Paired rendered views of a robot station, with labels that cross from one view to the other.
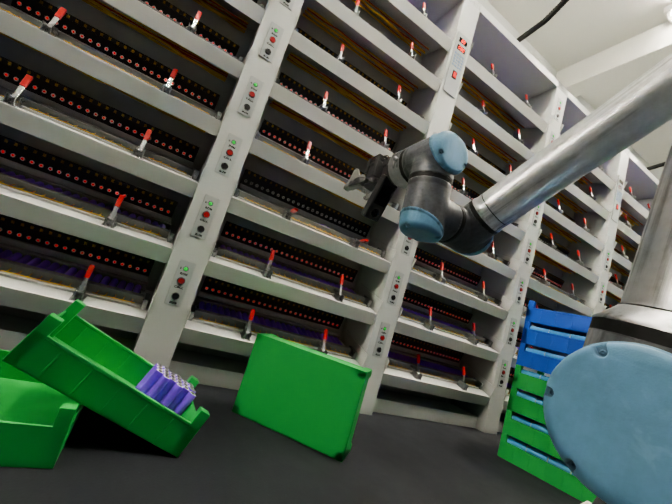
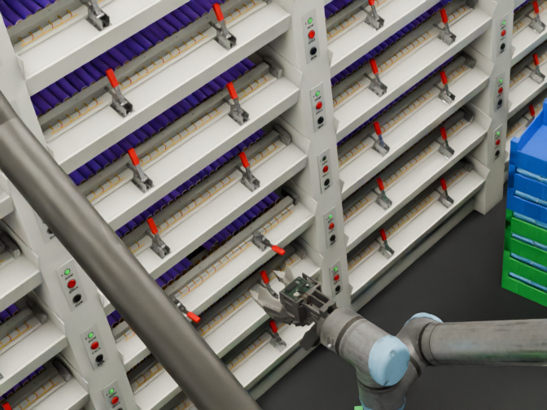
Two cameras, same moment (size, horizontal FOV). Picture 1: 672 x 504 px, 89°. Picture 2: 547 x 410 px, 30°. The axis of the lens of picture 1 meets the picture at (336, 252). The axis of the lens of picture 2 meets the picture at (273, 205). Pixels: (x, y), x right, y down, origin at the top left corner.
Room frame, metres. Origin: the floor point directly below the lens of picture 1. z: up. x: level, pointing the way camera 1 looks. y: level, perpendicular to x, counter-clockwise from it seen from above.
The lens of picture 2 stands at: (-0.50, 0.27, 2.28)
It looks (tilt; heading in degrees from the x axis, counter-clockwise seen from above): 43 degrees down; 348
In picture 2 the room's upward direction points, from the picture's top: 9 degrees counter-clockwise
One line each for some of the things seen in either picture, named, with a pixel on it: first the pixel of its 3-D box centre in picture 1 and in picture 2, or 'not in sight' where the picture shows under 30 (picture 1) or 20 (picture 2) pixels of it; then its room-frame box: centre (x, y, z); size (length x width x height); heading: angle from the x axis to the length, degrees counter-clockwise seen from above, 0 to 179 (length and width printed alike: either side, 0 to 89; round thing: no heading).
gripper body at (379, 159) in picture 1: (386, 174); (311, 307); (0.83, -0.07, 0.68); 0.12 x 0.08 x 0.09; 26
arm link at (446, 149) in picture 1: (433, 159); (374, 352); (0.68, -0.14, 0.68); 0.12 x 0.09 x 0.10; 26
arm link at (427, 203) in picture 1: (427, 210); (383, 383); (0.68, -0.16, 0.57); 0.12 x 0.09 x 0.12; 123
